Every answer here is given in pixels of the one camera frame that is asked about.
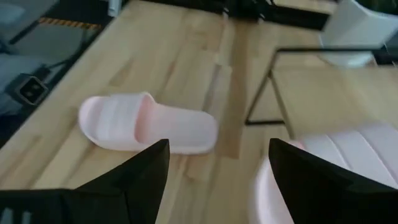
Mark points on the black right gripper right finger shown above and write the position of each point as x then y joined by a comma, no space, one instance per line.
317,196

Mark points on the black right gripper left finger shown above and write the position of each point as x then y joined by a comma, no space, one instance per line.
130,196

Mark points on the pink rubber slide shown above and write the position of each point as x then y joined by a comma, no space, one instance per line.
124,124
357,149

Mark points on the black table camera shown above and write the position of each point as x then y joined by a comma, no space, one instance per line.
29,90

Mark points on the wooden shelf with black frame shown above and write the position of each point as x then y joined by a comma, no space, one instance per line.
326,93

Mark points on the silver metal bracket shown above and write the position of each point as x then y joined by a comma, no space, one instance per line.
114,7

